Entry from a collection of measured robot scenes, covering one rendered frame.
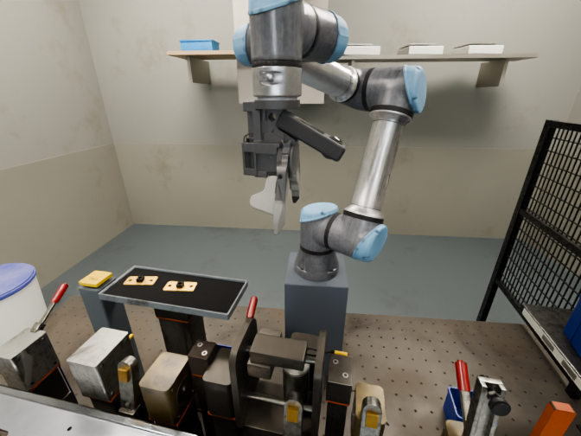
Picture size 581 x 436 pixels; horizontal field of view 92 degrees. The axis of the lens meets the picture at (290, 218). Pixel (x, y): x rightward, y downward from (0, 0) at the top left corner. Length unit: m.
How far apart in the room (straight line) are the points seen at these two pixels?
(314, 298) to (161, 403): 0.48
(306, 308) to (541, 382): 0.90
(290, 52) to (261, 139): 0.13
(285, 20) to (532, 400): 1.34
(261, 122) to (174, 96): 3.27
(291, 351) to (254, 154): 0.38
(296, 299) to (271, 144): 0.61
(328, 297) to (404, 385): 0.46
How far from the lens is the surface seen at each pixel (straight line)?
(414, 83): 0.82
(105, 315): 1.03
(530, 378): 1.47
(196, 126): 3.64
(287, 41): 0.45
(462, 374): 0.72
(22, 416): 0.96
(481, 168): 3.90
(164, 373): 0.77
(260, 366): 0.63
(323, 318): 0.99
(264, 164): 0.46
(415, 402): 1.20
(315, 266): 0.90
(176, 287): 0.85
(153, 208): 4.21
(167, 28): 3.75
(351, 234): 0.79
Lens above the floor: 1.65
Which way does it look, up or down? 24 degrees down
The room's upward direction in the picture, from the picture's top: straight up
